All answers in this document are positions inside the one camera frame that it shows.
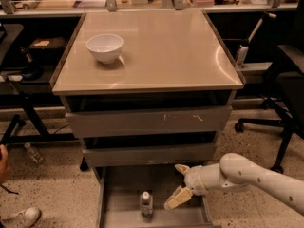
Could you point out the grey drawer cabinet with counter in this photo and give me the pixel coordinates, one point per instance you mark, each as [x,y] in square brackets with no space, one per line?
[170,59]

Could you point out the person's hand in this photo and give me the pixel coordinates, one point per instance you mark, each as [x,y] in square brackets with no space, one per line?
[4,165]

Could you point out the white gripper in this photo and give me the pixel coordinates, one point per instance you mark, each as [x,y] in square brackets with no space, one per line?
[195,179]

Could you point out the black box on shelf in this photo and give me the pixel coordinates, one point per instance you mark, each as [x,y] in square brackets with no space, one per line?
[48,49]

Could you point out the grey open bottom drawer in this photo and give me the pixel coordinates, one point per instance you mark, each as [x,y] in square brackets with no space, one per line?
[122,186]

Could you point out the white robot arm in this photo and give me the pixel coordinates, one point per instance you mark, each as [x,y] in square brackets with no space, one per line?
[235,172]

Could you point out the white sneaker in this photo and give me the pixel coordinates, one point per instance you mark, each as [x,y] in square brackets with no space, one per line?
[23,219]

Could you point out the plastic bottle with white cap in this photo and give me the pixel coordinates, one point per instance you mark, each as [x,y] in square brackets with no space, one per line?
[146,204]

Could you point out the white ceramic bowl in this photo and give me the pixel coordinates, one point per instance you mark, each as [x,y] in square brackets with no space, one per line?
[105,48]

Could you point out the plastic bottle on floor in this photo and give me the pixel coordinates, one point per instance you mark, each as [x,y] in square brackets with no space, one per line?
[34,153]

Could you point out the black office chair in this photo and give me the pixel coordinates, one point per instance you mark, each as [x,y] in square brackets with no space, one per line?
[284,84]

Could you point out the grey middle drawer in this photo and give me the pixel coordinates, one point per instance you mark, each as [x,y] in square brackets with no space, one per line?
[149,155]

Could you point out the black joystick device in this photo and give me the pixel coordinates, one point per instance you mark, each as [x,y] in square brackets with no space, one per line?
[32,70]

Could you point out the white spray bottle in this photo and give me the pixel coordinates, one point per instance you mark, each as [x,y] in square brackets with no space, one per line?
[242,52]

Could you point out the grey top drawer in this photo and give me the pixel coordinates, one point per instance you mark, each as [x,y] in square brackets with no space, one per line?
[148,121]

